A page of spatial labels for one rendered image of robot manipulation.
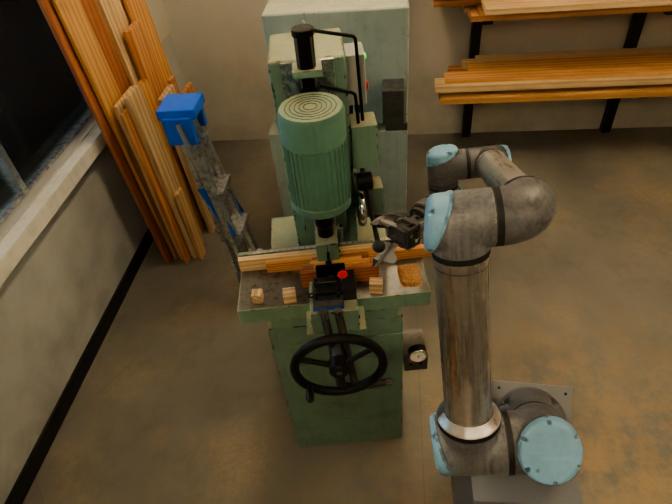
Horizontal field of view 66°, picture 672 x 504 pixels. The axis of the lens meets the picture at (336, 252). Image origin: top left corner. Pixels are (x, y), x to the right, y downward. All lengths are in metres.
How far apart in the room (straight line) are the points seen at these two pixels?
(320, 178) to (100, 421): 1.73
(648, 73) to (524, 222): 2.82
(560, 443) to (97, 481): 1.88
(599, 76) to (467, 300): 2.74
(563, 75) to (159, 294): 2.73
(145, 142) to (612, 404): 2.49
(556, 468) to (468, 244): 0.60
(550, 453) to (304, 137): 0.94
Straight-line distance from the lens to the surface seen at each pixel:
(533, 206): 1.03
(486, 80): 3.50
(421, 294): 1.63
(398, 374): 1.96
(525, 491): 1.72
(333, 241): 1.60
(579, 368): 2.69
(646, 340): 2.91
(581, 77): 3.64
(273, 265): 1.71
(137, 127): 2.80
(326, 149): 1.36
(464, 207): 1.00
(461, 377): 1.20
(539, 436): 1.34
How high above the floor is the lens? 2.10
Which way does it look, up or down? 43 degrees down
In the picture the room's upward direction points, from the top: 6 degrees counter-clockwise
